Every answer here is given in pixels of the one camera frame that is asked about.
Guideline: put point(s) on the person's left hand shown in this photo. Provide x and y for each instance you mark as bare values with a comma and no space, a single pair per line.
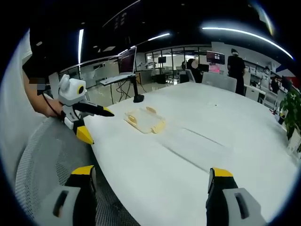
53,109

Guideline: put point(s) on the person in white shirt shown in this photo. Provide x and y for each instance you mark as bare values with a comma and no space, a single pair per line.
11,117

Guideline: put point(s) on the grey mesh office chair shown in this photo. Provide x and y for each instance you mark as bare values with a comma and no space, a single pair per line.
54,153

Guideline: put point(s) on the computer monitor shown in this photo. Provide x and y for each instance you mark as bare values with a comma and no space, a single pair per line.
127,61

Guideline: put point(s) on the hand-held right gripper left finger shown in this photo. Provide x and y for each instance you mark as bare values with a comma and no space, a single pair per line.
70,202

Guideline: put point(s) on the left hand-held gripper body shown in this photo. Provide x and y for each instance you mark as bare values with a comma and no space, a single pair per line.
70,90

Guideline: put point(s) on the white office chair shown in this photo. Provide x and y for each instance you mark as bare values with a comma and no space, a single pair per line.
219,81

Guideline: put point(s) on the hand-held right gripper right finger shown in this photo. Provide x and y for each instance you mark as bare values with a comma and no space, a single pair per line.
232,202

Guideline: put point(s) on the white standing desk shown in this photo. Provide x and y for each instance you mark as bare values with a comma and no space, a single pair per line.
115,79

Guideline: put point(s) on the green potted plant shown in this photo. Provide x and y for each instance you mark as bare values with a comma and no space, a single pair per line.
291,108

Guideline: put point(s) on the wall screen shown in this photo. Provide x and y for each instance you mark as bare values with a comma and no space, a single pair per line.
216,57

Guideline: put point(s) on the long ceiling light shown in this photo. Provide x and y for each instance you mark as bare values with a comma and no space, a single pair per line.
81,46
160,36
247,35

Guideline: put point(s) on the black monitor stand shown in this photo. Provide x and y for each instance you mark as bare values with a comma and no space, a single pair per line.
137,94

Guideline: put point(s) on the white plant box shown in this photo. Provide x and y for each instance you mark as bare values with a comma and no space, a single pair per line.
295,146

